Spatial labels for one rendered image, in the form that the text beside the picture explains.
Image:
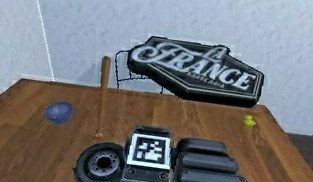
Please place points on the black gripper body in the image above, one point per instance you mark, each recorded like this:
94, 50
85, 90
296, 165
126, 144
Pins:
100, 169

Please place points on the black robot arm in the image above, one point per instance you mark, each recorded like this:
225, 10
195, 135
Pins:
200, 178

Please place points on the brown wooden baseball bat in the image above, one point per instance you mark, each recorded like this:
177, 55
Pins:
102, 98

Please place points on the black lettered sign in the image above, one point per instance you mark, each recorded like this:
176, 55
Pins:
197, 72

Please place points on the yellow rubber duck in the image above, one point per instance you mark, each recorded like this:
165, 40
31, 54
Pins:
248, 121

